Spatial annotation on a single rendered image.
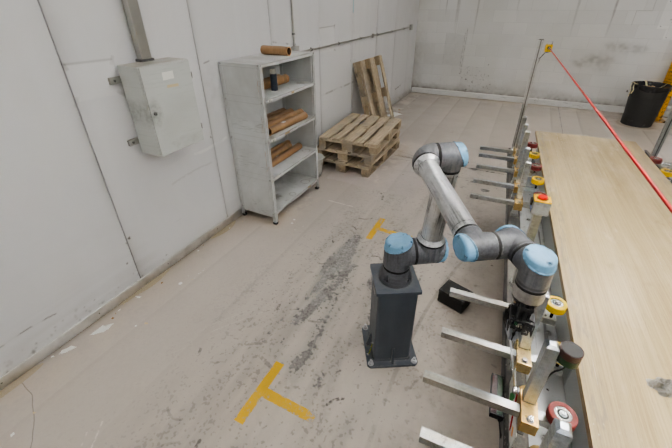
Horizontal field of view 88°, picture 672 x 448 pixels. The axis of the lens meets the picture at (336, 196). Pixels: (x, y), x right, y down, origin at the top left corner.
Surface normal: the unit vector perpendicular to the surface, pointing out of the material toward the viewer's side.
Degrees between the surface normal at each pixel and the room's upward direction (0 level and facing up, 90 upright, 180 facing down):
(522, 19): 90
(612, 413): 0
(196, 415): 0
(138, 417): 0
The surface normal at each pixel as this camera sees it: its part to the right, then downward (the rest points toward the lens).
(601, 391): 0.00, -0.87
